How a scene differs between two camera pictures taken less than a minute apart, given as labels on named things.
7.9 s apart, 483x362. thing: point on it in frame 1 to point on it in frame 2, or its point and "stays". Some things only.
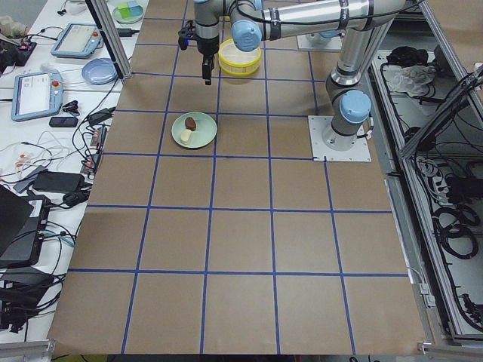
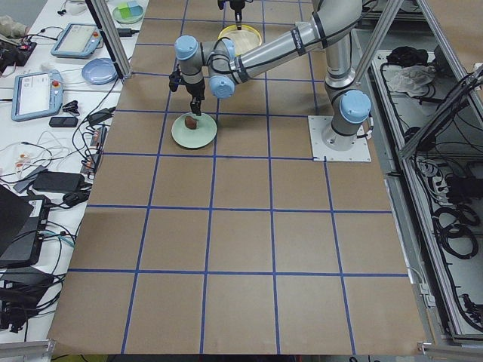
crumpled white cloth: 413,79 stays
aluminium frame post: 106,25 stays
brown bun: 190,124 stays
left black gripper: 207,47 to 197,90
